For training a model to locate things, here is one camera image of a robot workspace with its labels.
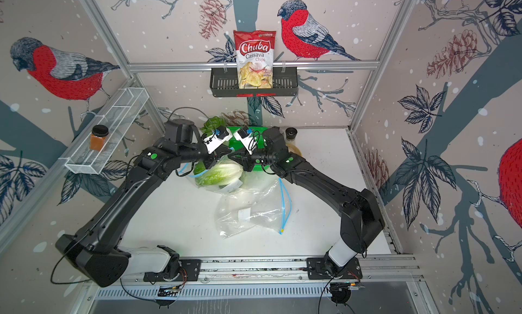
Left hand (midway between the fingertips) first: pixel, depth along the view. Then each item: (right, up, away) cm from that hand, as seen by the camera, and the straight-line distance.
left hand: (230, 143), depth 70 cm
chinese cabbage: (-5, -12, +3) cm, 13 cm away
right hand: (-1, -5, +3) cm, 5 cm away
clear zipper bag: (-12, -8, -8) cm, 17 cm away
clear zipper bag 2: (+11, -26, +19) cm, 34 cm away
